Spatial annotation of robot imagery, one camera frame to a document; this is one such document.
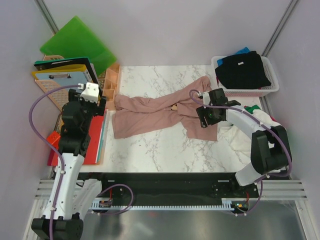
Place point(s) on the yellow folder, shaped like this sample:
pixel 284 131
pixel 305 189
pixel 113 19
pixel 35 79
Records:
pixel 73 68

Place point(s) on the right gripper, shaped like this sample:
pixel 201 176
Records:
pixel 202 111

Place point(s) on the white cable duct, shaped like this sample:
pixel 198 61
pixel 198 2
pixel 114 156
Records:
pixel 224 204

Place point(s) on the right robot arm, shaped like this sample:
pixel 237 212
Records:
pixel 270 153

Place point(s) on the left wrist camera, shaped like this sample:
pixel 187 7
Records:
pixel 90 92

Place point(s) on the pink t shirt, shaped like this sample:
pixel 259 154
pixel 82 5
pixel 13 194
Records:
pixel 140 115

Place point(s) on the brown book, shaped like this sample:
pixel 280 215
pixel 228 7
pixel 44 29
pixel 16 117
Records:
pixel 59 123

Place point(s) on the white laundry basket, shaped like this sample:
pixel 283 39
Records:
pixel 261 92

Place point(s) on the red cube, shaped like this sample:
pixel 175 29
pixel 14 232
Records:
pixel 54 139

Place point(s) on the green plastic folder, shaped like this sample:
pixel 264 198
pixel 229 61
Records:
pixel 74 40

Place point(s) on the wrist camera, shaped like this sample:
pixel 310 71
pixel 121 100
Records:
pixel 90 92
pixel 206 98

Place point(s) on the black folder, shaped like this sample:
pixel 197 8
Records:
pixel 66 64

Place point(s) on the black t shirt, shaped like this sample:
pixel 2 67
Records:
pixel 243 71

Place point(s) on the orange desk organizer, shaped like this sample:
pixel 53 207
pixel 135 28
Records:
pixel 110 82

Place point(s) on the green t shirt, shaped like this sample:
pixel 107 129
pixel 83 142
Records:
pixel 253 110

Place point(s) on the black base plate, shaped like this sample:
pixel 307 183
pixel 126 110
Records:
pixel 172 188

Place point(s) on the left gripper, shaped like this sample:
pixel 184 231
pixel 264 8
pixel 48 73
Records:
pixel 98 110

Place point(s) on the aluminium frame rail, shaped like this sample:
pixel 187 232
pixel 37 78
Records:
pixel 273 190

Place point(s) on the white t shirt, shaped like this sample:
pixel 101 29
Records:
pixel 239 141

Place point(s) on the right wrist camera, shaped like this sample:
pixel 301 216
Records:
pixel 206 98

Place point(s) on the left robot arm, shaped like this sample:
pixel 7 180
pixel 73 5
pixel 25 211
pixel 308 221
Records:
pixel 63 216

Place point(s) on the blue clipboard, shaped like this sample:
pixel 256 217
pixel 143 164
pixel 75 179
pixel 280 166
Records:
pixel 65 78

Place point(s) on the red folder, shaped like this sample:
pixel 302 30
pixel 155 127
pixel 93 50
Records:
pixel 96 132

